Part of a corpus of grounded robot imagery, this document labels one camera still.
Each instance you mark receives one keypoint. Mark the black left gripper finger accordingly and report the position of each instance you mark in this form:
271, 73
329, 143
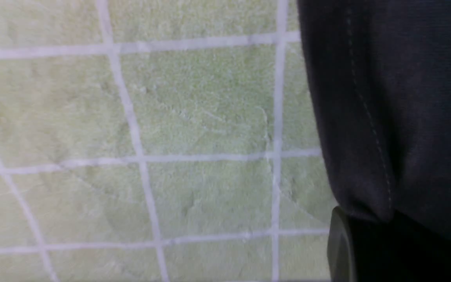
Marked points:
398, 251

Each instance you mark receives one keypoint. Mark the dark gray long-sleeved shirt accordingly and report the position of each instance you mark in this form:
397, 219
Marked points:
379, 73

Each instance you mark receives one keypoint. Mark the light green checkered mat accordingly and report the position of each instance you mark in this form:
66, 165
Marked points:
159, 141

